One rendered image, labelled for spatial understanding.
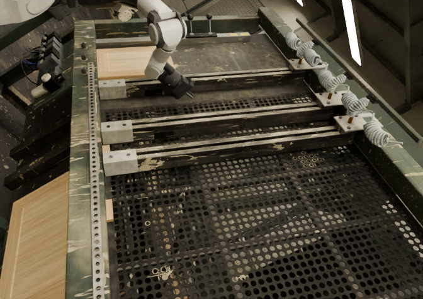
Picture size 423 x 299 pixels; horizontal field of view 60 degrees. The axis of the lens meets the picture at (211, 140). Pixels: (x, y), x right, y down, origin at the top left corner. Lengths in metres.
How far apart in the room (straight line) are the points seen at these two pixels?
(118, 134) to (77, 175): 0.26
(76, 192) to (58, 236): 0.37
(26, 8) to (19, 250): 1.05
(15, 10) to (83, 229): 1.05
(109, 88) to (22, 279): 0.89
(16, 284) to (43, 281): 0.15
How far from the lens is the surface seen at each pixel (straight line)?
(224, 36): 2.40
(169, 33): 1.44
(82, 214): 1.31
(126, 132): 1.57
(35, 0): 1.86
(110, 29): 2.53
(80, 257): 1.22
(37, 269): 1.71
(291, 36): 2.12
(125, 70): 2.06
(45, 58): 2.06
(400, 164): 1.62
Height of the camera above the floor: 1.49
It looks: 8 degrees down
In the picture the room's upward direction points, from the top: 61 degrees clockwise
